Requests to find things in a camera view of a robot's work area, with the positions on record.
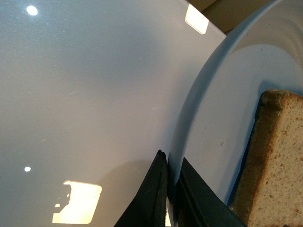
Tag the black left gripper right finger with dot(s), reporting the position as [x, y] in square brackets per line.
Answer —
[198, 205]

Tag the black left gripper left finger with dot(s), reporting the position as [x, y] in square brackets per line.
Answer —
[148, 207]

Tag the slice of brown bread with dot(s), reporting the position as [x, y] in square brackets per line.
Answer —
[270, 190]

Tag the light blue round plate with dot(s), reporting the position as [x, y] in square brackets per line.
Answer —
[263, 52]

